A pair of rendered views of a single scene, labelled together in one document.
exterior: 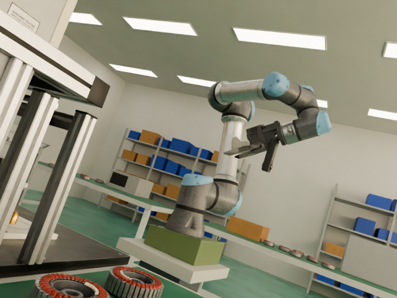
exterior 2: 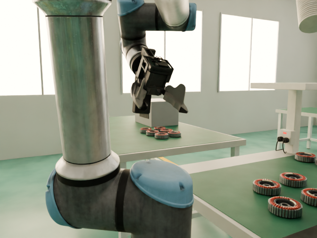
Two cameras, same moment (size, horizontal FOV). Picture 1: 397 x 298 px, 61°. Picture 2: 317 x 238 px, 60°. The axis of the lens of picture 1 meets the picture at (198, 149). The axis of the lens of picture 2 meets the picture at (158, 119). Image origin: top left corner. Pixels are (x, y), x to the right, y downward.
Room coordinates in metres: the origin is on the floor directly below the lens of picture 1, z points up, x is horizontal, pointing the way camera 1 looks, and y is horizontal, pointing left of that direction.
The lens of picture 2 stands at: (1.71, 0.27, 1.22)
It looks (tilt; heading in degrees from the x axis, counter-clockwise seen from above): 8 degrees down; 219
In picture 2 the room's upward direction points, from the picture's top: straight up
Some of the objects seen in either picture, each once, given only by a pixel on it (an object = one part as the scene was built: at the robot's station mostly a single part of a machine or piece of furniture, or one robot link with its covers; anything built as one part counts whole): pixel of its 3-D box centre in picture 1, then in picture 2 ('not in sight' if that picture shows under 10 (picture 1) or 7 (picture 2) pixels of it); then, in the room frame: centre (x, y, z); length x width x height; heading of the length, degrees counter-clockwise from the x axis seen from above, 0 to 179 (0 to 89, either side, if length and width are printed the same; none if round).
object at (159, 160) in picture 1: (161, 164); not in sight; (7.85, 0.70, 1.43); 0.42 x 0.36 x 0.29; 153
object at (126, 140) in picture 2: not in sight; (139, 162); (-0.31, -1.62, 0.38); 1.85 x 1.10 x 0.75; 65
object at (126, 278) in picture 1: (134, 284); (284, 206); (0.70, 0.03, 0.77); 0.11 x 0.11 x 0.04
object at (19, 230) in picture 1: (10, 225); not in sight; (0.81, 0.35, 0.78); 0.15 x 0.15 x 0.01; 65
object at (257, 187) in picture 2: not in sight; (266, 186); (0.55, -0.08, 0.77); 0.11 x 0.11 x 0.04
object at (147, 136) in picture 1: (152, 139); not in sight; (8.05, 1.13, 1.93); 0.42 x 0.40 x 0.29; 67
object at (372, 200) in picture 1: (377, 203); not in sight; (6.00, -3.34, 1.88); 0.42 x 0.36 x 0.21; 156
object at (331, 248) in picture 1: (335, 249); not in sight; (6.20, -2.93, 0.87); 0.40 x 0.36 x 0.17; 156
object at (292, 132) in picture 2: not in sight; (293, 121); (-0.05, -0.12, 0.98); 0.37 x 0.35 x 0.46; 65
